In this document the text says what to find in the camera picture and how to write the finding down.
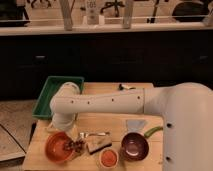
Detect green vegetable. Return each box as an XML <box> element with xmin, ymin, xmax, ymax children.
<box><xmin>144</xmin><ymin>126</ymin><xmax>163</xmax><ymax>138</ymax></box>

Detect red bowl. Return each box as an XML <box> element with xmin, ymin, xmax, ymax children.
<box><xmin>44</xmin><ymin>132</ymin><xmax>74</xmax><ymax>164</ymax></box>

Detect white cup orange contents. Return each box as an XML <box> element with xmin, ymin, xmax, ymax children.
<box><xmin>99</xmin><ymin>148</ymin><xmax>119</xmax><ymax>169</ymax></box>

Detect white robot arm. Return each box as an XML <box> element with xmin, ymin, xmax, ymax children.
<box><xmin>50</xmin><ymin>83</ymin><xmax>213</xmax><ymax>171</ymax></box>

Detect dark purple bowl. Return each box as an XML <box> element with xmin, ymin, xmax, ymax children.
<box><xmin>120</xmin><ymin>132</ymin><xmax>149</xmax><ymax>162</ymax></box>

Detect green plastic tray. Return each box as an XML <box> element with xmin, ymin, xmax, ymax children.
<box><xmin>32</xmin><ymin>76</ymin><xmax>84</xmax><ymax>120</ymax></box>

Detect metal spoon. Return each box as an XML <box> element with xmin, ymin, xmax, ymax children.
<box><xmin>79</xmin><ymin>132</ymin><xmax>110</xmax><ymax>139</ymax></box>

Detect dark grape bunch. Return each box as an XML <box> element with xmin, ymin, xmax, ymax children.
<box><xmin>64</xmin><ymin>140</ymin><xmax>84</xmax><ymax>152</ymax></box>

